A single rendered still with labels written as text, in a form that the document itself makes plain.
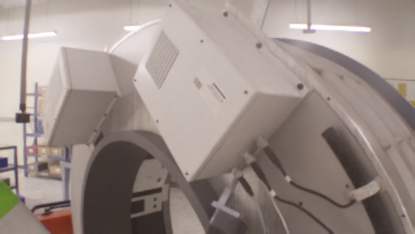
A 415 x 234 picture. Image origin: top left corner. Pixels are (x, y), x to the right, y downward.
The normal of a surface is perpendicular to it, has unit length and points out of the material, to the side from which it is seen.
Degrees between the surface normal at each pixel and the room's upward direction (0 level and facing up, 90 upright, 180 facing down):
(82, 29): 90
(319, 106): 90
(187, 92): 90
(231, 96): 90
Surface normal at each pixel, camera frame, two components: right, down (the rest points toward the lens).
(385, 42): -0.13, 0.03
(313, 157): -0.73, 0.00
